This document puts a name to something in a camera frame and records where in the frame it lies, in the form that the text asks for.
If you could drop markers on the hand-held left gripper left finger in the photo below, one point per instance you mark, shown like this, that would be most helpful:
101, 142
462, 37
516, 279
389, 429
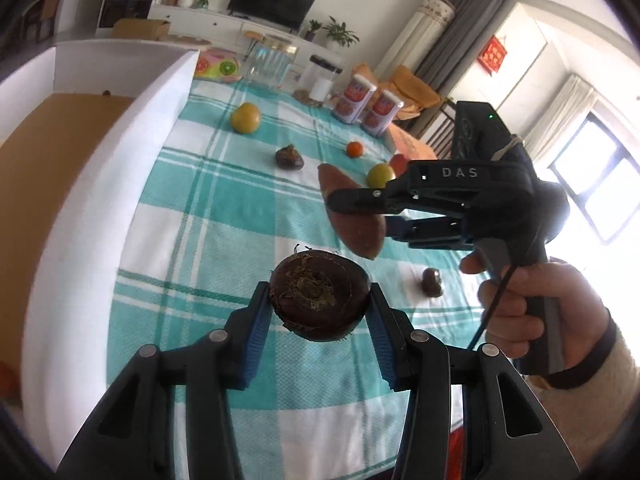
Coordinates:
255, 332

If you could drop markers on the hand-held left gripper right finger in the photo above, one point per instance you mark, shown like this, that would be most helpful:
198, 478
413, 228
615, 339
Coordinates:
382, 342

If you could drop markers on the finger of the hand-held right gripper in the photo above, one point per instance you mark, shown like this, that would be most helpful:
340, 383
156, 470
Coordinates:
355, 200
395, 227

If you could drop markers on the reddish brown sweet potato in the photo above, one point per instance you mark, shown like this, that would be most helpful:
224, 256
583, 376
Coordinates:
357, 235

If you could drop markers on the small orange tangerine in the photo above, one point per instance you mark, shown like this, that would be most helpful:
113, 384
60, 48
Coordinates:
354, 149

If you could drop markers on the red apple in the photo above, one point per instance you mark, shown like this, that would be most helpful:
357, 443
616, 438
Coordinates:
398, 162

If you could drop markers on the large dark brown water chestnut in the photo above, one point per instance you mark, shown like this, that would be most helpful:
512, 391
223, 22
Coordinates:
315, 295

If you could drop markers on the white foam box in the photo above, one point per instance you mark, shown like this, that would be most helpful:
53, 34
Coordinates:
100, 200

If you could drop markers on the person's right forearm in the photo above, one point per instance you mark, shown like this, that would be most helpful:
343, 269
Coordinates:
600, 410

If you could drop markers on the person's right hand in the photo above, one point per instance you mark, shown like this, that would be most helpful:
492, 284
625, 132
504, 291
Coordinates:
565, 300

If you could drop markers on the yellow green citrus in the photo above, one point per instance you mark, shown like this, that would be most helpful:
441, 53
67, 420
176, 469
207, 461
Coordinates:
380, 175
245, 119

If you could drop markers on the small dark water chestnut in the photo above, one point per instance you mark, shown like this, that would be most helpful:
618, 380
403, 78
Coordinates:
289, 157
431, 282

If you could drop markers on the red and white can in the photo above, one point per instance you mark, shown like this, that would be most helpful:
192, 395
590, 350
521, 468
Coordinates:
381, 112
355, 100

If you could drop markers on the teal plaid tablecloth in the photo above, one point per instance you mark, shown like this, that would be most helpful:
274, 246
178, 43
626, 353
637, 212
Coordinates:
225, 240

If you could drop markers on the window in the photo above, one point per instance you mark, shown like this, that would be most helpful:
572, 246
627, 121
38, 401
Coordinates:
595, 180

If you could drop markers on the dark wooden chair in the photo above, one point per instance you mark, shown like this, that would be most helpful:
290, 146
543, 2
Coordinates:
442, 125

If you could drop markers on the white curtain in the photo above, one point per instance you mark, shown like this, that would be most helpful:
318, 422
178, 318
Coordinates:
560, 115

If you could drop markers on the woven coaster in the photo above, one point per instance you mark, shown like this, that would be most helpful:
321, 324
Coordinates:
302, 96

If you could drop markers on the orange cloth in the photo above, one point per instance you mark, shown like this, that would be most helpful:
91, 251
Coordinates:
415, 87

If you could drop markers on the leafy potted plant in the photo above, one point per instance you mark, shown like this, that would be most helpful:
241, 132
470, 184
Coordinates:
340, 34

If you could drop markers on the small potted plant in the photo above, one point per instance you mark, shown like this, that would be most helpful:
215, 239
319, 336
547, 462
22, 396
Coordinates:
314, 29

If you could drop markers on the white standing air conditioner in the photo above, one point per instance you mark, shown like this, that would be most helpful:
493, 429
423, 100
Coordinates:
420, 35

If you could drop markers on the grey curtain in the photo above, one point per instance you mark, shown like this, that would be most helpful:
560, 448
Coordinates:
470, 20

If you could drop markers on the wooden stool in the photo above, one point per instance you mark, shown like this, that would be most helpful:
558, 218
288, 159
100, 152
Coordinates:
252, 37

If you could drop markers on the pink printed cushion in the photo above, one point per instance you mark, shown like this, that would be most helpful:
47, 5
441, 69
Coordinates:
217, 65

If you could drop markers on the black television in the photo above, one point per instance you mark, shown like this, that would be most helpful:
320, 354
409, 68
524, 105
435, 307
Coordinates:
272, 0

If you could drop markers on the white television cabinet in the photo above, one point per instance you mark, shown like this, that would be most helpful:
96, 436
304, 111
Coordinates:
215, 22

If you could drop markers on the cardboard box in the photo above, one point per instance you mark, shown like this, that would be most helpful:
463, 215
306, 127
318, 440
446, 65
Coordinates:
140, 29

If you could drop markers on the brown wooden chair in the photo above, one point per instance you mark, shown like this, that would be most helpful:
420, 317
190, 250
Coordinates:
47, 5

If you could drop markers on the red wall ornament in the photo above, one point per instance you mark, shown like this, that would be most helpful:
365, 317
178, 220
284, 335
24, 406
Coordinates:
492, 55

